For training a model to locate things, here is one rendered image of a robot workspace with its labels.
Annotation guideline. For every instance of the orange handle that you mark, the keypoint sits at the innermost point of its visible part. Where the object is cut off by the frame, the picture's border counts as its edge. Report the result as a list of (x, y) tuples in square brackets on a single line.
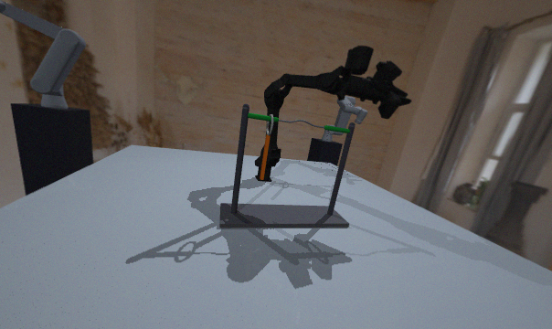
[(266, 148)]

